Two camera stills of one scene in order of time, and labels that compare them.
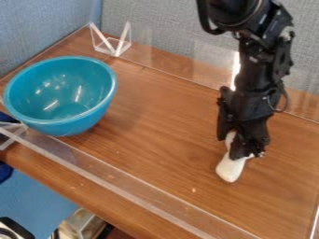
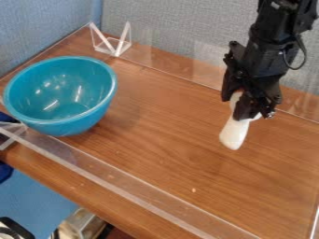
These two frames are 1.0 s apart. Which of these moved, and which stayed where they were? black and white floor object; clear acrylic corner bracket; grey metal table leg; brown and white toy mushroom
Moved: brown and white toy mushroom
Stayed: grey metal table leg; clear acrylic corner bracket; black and white floor object
